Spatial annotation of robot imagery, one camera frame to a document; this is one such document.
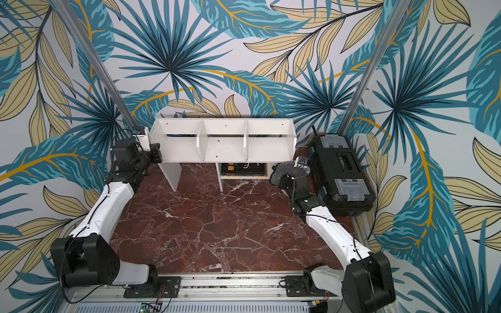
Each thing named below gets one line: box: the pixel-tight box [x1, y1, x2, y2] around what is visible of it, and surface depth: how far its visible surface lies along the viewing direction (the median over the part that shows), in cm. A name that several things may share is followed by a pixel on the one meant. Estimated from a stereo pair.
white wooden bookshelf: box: [148, 117, 297, 193], surface depth 87 cm
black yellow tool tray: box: [220, 162, 268, 178], surface depth 94 cm
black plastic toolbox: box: [307, 133, 377, 216], surface depth 89 cm
